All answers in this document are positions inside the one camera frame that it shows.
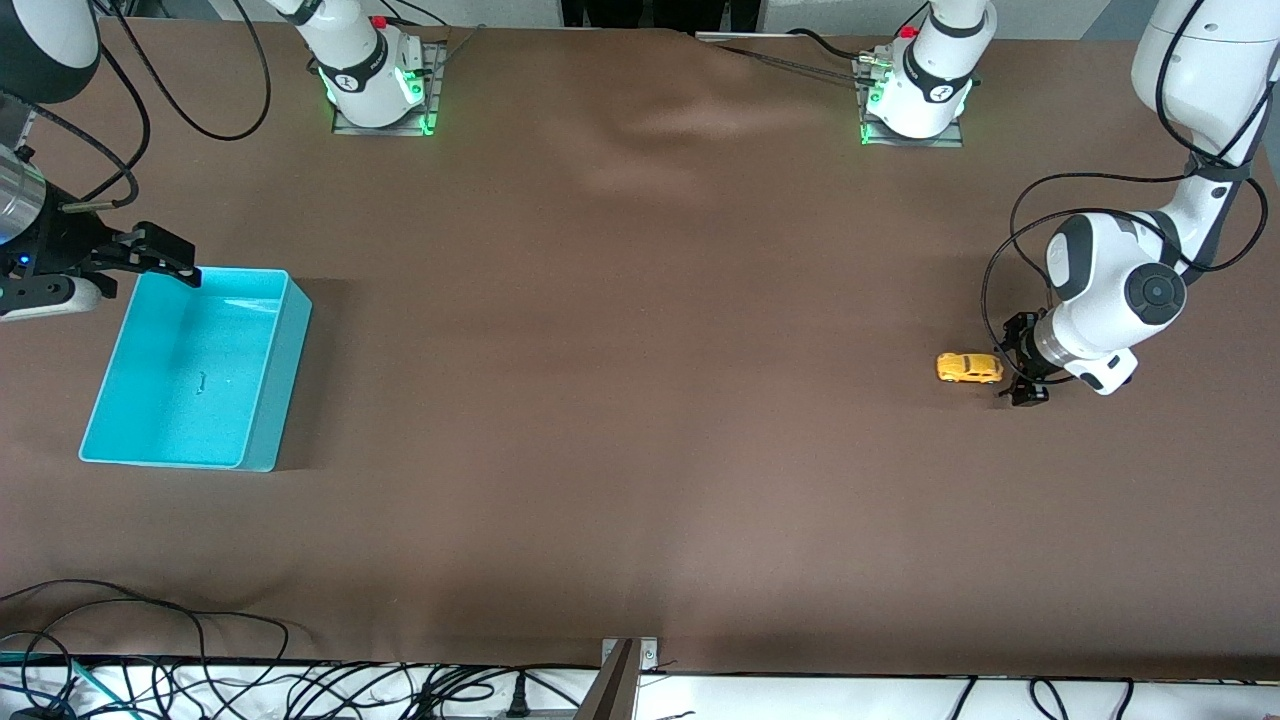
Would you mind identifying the yellow beetle toy car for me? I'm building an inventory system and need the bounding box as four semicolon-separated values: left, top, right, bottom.
936;352;1005;386

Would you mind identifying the turquoise plastic bin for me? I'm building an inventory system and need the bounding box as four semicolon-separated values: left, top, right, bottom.
78;266;314;473

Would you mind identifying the brown table cover cloth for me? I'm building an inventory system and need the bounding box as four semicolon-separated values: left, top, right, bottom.
0;18;1280;681

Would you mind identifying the dark box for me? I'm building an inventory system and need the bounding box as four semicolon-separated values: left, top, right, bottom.
558;0;759;33

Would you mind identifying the black right arm cable loop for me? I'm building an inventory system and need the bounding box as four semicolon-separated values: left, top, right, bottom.
95;0;273;143

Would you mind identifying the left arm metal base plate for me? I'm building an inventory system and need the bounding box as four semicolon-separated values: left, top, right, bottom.
858;55;966;149

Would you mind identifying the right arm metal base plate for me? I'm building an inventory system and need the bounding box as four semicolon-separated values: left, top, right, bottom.
332;40;446;136

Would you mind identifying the grey conduit cable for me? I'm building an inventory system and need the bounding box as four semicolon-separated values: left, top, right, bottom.
695;35;881;86

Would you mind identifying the grey thin cable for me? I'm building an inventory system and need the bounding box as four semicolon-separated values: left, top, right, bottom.
438;24;487;73

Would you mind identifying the teal cable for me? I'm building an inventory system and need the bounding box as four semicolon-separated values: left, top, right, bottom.
0;650;141;720

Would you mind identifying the grey metal bracket post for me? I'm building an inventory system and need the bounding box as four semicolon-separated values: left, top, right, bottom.
575;637;661;720

